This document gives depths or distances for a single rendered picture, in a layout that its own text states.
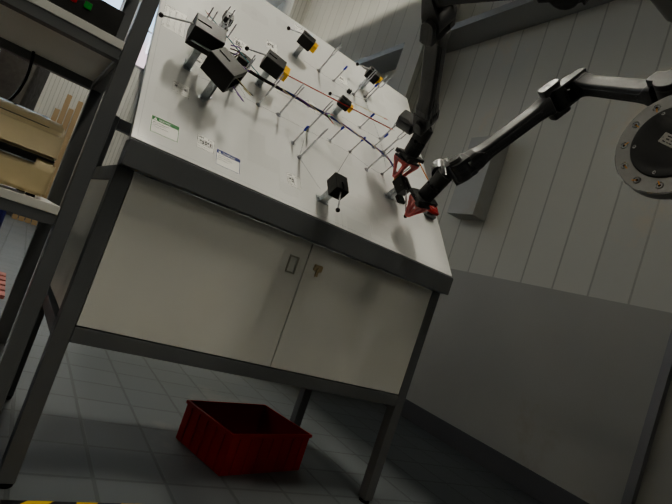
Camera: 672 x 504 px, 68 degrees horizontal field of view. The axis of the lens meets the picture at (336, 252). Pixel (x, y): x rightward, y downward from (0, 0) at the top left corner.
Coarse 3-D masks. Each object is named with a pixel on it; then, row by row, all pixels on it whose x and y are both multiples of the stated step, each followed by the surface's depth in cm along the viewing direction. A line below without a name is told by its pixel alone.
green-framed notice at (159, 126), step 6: (156, 120) 126; (162, 120) 128; (150, 126) 124; (156, 126) 125; (162, 126) 127; (168, 126) 128; (174, 126) 129; (156, 132) 124; (162, 132) 126; (168, 132) 127; (174, 132) 128; (168, 138) 126; (174, 138) 127
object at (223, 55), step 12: (204, 48) 135; (216, 60) 132; (228, 60) 135; (204, 72) 135; (216, 72) 134; (228, 72) 132; (240, 72) 135; (216, 84) 136; (228, 84) 134; (204, 96) 142
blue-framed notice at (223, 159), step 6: (216, 150) 135; (216, 156) 134; (222, 156) 135; (228, 156) 137; (216, 162) 133; (222, 162) 134; (228, 162) 136; (234, 162) 137; (240, 162) 139; (228, 168) 135; (234, 168) 136
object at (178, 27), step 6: (168, 6) 154; (168, 12) 152; (174, 12) 154; (180, 12) 156; (168, 18) 151; (180, 18) 155; (186, 18) 157; (162, 24) 147; (168, 24) 149; (174, 24) 151; (180, 24) 153; (174, 30) 150; (180, 30) 152
